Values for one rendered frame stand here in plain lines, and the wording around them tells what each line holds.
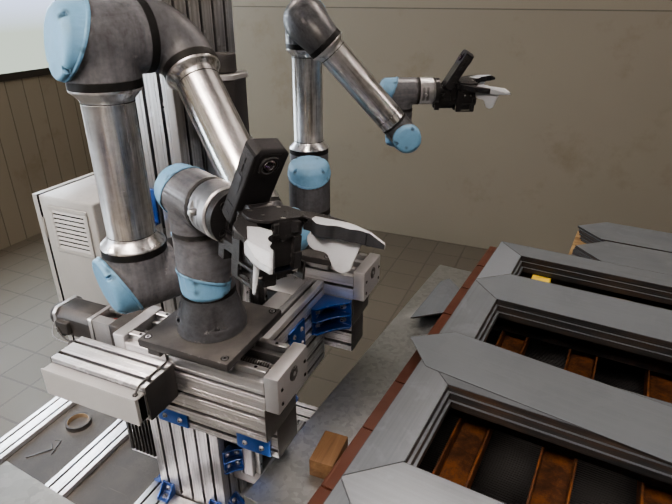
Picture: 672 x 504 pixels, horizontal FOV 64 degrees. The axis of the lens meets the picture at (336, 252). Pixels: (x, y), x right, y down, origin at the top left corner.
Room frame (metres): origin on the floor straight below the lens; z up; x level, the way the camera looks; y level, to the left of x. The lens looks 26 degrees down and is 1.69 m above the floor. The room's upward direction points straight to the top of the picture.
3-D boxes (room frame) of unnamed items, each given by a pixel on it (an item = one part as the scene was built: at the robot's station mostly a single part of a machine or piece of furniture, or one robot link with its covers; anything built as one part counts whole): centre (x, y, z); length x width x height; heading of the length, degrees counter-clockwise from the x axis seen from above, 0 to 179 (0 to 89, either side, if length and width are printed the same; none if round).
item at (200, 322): (1.00, 0.27, 1.09); 0.15 x 0.15 x 0.10
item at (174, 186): (0.71, 0.20, 1.43); 0.11 x 0.08 x 0.09; 41
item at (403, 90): (1.60, -0.18, 1.43); 0.11 x 0.08 x 0.09; 93
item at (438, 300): (1.66, -0.40, 0.70); 0.39 x 0.12 x 0.04; 151
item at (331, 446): (0.94, 0.02, 0.71); 0.10 x 0.06 x 0.05; 159
